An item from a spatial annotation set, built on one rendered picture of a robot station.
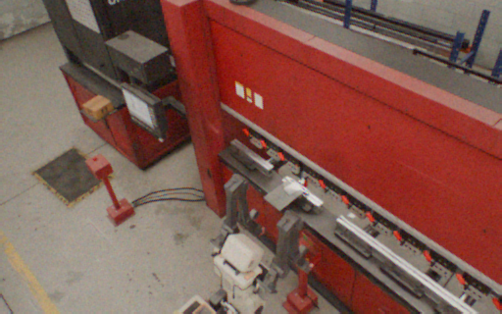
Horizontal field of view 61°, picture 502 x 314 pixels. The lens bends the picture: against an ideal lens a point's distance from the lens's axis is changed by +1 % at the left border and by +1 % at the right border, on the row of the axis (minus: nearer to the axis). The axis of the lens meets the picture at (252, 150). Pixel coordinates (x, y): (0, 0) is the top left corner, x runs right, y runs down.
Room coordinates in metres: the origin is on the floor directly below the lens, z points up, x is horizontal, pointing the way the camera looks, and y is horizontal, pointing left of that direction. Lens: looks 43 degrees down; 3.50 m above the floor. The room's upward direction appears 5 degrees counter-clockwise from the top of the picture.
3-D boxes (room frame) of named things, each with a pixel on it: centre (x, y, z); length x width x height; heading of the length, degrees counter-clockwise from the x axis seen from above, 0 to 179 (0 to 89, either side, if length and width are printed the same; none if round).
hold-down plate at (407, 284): (1.42, -0.90, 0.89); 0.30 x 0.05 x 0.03; 38
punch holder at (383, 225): (1.64, -0.80, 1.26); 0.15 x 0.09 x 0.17; 38
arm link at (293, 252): (1.46, -0.19, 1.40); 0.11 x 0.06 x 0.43; 42
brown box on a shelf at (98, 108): (3.50, 1.50, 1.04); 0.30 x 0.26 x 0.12; 42
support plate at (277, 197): (2.16, -0.21, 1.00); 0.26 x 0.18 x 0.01; 128
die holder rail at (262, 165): (2.68, 0.02, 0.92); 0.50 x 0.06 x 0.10; 38
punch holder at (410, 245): (1.48, -0.92, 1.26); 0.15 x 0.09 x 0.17; 38
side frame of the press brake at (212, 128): (3.12, 0.14, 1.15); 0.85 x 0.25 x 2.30; 128
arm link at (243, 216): (1.78, 0.10, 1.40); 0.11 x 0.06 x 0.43; 42
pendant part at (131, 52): (2.95, 0.81, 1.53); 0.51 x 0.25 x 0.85; 43
